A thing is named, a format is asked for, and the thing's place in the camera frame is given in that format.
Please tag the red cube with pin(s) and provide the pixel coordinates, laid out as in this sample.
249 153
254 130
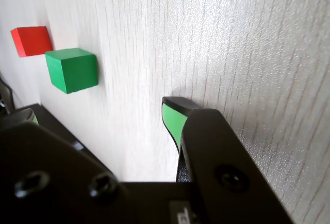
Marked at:
32 40

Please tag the green cube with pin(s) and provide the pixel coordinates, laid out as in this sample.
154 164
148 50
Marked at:
74 71

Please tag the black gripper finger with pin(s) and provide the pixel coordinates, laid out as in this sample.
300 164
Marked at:
46 157
219 144

